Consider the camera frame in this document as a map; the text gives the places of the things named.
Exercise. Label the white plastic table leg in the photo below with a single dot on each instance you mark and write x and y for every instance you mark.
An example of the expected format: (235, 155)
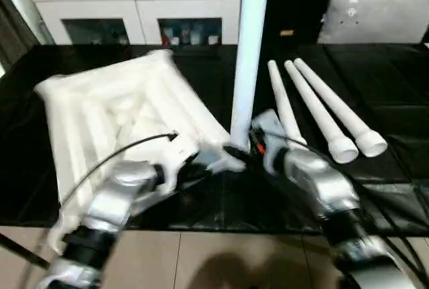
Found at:
(249, 54)
(285, 108)
(338, 104)
(318, 111)

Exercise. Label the grey cushion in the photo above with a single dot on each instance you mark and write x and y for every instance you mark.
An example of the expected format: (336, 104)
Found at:
(375, 17)

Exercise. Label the white plastic table top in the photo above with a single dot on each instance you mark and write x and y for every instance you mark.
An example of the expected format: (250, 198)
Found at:
(114, 108)

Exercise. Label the white glass-door cabinet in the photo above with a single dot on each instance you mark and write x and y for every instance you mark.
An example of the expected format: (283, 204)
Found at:
(100, 7)

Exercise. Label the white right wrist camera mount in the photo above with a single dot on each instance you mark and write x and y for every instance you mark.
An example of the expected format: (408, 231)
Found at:
(271, 135)

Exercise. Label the black work mat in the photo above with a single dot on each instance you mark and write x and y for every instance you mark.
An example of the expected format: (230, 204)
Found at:
(389, 74)

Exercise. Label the black furniture with yellow label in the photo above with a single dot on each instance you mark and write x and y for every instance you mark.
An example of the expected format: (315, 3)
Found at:
(288, 4)

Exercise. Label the black stand leg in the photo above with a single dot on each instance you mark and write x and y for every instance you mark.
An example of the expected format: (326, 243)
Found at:
(23, 249)

